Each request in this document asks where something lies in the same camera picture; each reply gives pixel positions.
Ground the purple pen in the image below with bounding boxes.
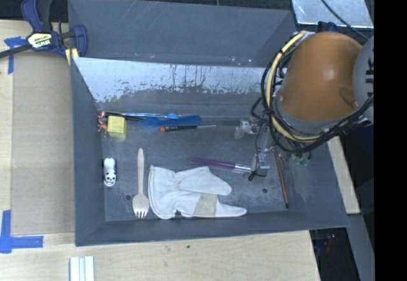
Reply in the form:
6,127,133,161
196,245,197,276
190,156,253,174

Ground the blue comb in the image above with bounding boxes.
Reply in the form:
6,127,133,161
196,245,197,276
137,115,202,130

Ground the white toy animal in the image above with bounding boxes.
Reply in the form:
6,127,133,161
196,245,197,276
102,157,118,188

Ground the white cloth glove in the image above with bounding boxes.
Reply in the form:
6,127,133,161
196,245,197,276
148,164,248,221

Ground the grey metal bin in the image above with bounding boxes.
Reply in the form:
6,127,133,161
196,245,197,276
66,0,351,247

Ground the yellow cube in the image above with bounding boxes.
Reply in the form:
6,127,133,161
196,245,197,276
107,115,128,139

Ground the pale wood flat board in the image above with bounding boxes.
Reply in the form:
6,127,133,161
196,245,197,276
10,52,76,236

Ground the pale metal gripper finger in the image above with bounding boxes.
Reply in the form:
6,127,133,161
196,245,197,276
202,116,256,141
251,152,272,177

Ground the orange-brown thin stick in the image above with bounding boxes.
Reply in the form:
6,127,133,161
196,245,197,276
274,151,289,210

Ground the small orange toy figure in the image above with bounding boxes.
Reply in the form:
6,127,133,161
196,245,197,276
97,111,109,138

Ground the black screwdriver with orange end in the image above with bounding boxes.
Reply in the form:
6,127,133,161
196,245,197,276
158,124,217,134

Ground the wooden fork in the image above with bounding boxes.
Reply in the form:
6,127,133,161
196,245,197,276
132,147,150,219

